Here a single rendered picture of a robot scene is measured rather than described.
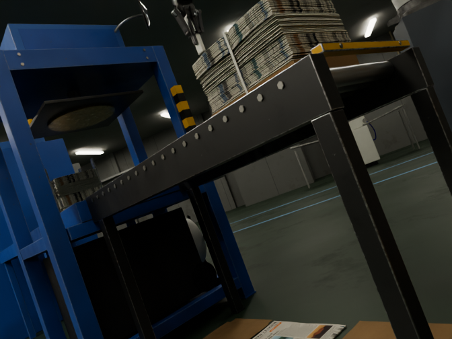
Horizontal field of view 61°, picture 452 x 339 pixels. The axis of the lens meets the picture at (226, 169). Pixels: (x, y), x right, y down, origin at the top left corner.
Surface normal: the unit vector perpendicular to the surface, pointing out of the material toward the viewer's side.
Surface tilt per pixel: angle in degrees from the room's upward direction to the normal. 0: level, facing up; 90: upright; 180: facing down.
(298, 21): 90
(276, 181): 90
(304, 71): 90
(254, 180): 90
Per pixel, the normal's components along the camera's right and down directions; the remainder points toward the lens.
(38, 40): 0.60, -0.27
